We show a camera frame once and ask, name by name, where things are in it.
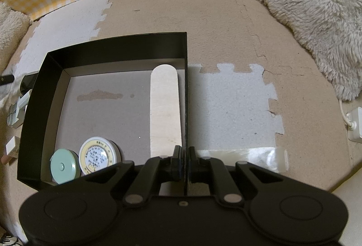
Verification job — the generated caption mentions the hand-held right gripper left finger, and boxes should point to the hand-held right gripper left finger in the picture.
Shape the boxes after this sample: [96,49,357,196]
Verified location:
[82,146,183,206]

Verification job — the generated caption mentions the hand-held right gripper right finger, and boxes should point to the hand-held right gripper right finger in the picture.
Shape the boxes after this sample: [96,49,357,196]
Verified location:
[189,147,286,205]

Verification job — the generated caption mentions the black oval case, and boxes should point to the black oval case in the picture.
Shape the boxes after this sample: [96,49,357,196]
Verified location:
[20,72,38,95]

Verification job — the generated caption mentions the white clamp tool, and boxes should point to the white clamp tool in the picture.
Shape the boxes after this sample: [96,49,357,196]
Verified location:
[7,90,31,128]

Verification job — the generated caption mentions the wooden stick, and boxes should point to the wooden stick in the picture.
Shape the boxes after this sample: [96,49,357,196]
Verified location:
[149,64,183,157]

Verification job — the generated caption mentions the white eraser block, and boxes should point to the white eraser block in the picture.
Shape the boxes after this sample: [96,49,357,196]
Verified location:
[1,137,20,164]

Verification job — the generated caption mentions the yellow round tape measure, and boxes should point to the yellow round tape measure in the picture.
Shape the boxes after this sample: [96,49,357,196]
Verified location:
[79,137,122,177]

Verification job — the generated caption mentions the green round tape measure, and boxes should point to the green round tape measure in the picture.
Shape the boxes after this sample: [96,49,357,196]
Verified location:
[50,149,78,185]

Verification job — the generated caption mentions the black cardboard box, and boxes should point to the black cardboard box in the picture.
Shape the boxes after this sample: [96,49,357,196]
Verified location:
[17,32,188,193]

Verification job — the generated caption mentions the fluffy white pillow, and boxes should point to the fluffy white pillow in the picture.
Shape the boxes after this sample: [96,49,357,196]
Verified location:
[0,2,31,57]
[240,0,362,102]

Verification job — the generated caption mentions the clear tape strip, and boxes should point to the clear tape strip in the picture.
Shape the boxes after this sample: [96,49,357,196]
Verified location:
[195,147,289,173]

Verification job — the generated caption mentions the tan and white foam mat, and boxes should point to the tan and white foam mat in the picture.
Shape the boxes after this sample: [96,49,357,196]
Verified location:
[0,0,362,235]

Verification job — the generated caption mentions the white power strip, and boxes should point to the white power strip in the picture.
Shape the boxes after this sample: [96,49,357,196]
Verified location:
[346,107,362,142]

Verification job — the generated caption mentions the white power cable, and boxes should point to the white power cable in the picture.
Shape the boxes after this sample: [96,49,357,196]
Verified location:
[338,97,355,126]

